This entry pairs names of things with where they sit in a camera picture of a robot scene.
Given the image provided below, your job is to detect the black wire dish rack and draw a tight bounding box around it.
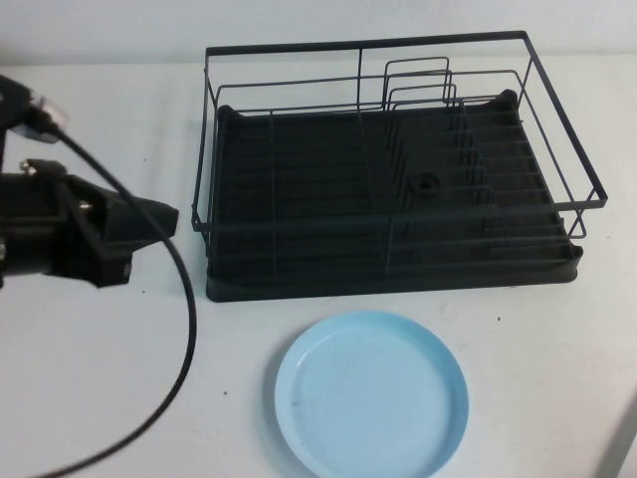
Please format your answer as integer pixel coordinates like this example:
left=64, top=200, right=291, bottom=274
left=191, top=29, right=609, bottom=240

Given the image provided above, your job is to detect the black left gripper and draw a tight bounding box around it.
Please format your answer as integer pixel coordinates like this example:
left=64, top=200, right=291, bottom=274
left=0, top=158, right=181, bottom=291

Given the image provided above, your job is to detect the black plastic drip tray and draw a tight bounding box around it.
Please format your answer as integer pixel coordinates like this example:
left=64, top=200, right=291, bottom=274
left=204, top=88, right=584, bottom=304

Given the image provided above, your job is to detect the light blue round plate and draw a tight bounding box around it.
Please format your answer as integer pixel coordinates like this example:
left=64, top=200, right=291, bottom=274
left=273, top=310, right=470, bottom=478

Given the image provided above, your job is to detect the black camera cable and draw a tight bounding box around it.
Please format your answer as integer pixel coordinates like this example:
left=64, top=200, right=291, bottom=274
left=22, top=94, right=199, bottom=478

